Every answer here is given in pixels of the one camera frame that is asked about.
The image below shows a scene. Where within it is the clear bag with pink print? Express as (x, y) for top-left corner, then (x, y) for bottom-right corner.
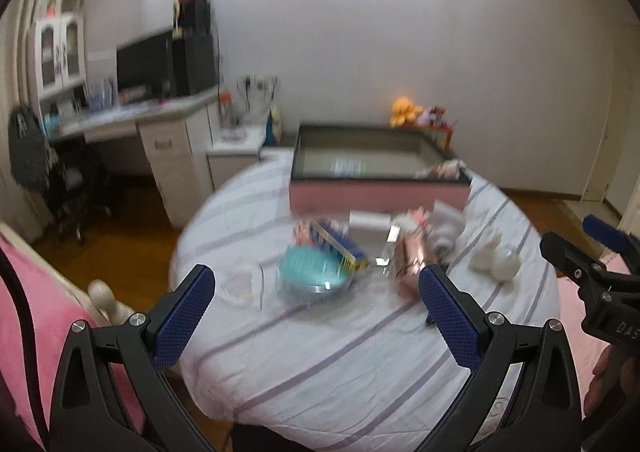
(219, 256), (267, 309)

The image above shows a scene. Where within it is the white desk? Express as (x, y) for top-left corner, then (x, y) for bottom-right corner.
(47, 90), (222, 229)

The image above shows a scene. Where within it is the black computer tower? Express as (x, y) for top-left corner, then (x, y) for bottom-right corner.
(172, 30), (219, 97)

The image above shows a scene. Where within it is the orange-capped bottle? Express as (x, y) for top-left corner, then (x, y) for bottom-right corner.
(218, 92), (234, 131)

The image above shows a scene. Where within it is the white wall outlet strip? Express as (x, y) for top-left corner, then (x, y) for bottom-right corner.
(235, 74), (279, 93)

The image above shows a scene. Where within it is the blue yellow carton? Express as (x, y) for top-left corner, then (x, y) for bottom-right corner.
(307, 218), (372, 279)

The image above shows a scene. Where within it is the blue yellow snack bag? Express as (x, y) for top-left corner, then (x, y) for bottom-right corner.
(267, 106), (284, 145)

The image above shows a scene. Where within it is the teal round bowl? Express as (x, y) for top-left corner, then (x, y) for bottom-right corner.
(276, 244), (353, 307)

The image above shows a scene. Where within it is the striped white tablecloth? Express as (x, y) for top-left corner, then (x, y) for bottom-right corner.
(169, 154), (562, 434)

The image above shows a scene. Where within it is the white glass-door cabinet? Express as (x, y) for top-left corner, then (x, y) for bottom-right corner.
(27, 12), (89, 103)

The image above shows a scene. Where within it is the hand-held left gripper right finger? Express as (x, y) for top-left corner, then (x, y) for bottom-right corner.
(415, 263), (583, 452)

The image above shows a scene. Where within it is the white plastic bag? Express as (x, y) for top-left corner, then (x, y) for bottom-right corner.
(429, 201), (468, 255)

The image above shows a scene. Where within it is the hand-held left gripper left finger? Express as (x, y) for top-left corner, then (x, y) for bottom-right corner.
(49, 263), (221, 452)

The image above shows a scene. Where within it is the pink storage box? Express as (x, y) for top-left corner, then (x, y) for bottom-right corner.
(289, 122), (473, 215)

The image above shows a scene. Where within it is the orange octopus plush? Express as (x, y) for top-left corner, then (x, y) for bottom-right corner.
(390, 96), (424, 129)

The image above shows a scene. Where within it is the white nightstand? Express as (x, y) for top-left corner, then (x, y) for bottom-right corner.
(206, 124), (267, 193)

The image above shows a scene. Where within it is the dark backpack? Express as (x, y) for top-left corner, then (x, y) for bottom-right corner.
(7, 104), (52, 193)

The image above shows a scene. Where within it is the white door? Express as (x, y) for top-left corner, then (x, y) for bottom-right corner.
(582, 76), (640, 233)

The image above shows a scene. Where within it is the pink white soft toy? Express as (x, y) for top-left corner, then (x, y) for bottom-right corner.
(414, 158), (468, 181)

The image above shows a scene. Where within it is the person's right hand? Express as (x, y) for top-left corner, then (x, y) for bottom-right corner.
(584, 347), (625, 418)

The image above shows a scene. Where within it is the black office chair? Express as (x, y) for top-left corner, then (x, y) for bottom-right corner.
(42, 142), (114, 243)

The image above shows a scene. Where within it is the black box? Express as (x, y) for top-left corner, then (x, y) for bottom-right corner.
(174, 0), (214, 33)

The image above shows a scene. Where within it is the black computer monitor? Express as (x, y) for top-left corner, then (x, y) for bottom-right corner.
(116, 29), (176, 98)

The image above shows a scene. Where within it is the white bed post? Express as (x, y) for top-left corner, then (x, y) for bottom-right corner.
(87, 279), (134, 326)

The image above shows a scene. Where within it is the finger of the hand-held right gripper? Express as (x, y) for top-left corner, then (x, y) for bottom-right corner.
(540, 231), (640, 293)
(582, 214), (640, 273)

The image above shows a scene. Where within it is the white block toy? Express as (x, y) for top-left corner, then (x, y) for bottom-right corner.
(471, 236), (502, 273)

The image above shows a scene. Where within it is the pink blanket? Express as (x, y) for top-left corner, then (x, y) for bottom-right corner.
(0, 232), (147, 449)

